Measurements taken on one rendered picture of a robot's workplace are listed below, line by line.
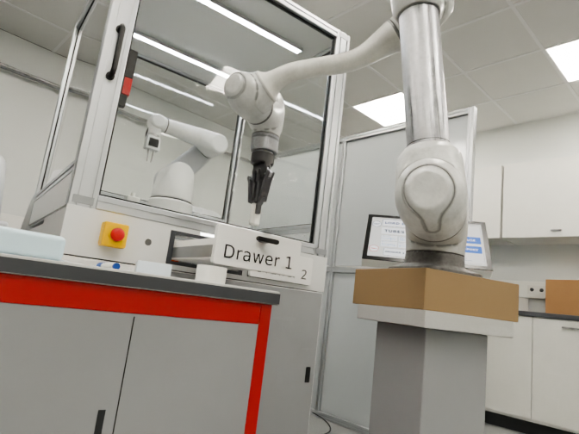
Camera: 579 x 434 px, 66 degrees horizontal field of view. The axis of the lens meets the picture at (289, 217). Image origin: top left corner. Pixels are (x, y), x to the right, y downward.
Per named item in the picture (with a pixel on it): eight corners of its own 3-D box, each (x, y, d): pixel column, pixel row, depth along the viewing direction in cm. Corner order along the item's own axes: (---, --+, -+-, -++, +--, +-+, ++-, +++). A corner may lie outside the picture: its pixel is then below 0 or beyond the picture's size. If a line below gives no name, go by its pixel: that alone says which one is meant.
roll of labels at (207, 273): (229, 286, 102) (232, 269, 103) (202, 282, 98) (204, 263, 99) (216, 284, 108) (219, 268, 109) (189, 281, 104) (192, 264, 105)
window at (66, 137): (83, 160, 137) (134, -75, 153) (80, 159, 136) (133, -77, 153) (41, 195, 206) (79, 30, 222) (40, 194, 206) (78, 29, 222)
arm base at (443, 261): (496, 282, 116) (497, 261, 117) (429, 270, 108) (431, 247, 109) (446, 282, 133) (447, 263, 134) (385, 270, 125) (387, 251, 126)
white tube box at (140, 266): (169, 279, 113) (171, 264, 114) (135, 275, 110) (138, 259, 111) (164, 279, 125) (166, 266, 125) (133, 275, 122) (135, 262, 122)
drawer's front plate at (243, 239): (297, 277, 135) (301, 241, 137) (213, 263, 119) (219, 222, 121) (294, 276, 136) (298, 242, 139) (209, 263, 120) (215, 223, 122)
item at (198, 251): (290, 271, 136) (293, 251, 137) (215, 258, 121) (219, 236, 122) (227, 269, 168) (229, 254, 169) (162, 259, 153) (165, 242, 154)
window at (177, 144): (311, 244, 185) (334, 38, 203) (97, 195, 136) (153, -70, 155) (310, 244, 186) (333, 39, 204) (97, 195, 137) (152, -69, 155)
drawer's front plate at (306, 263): (310, 285, 179) (313, 258, 181) (249, 275, 162) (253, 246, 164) (308, 285, 180) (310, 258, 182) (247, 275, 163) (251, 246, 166)
